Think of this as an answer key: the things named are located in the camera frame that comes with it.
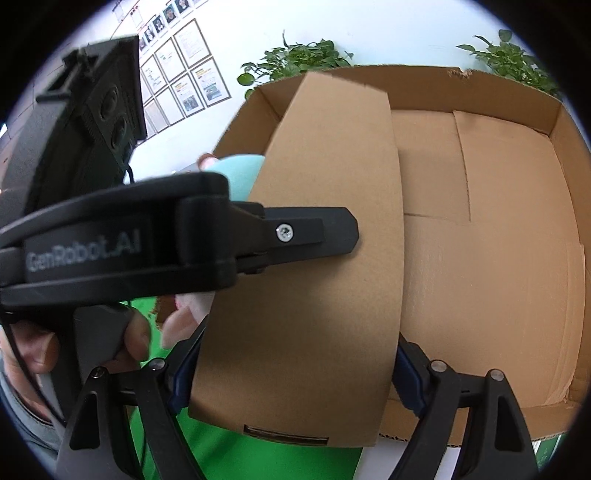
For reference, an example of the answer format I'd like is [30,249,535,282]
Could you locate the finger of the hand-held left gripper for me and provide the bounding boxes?
[231,200,360,276]

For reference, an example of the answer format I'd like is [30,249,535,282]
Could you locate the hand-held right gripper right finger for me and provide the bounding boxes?
[392,330,541,480]

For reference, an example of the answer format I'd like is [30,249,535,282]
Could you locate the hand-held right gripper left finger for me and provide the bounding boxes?
[55,314,213,480]

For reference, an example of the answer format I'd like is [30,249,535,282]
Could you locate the large cardboard box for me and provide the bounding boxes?
[159,65,591,450]

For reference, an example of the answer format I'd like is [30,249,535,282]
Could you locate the person's left forearm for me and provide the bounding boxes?
[0,364,63,455]

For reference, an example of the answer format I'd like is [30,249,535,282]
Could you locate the person's left hand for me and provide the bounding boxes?
[11,314,151,384]

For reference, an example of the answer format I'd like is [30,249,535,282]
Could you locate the teal round object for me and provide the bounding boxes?
[205,154,266,204]

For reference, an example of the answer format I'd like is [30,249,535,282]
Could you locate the green potted plant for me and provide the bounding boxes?
[238,34,356,100]
[457,30,561,97]

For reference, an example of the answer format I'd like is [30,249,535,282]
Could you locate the thick black cable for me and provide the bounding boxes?
[0,314,65,425]

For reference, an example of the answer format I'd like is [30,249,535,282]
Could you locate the group of framed wall certificates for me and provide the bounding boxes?
[139,18,232,134]

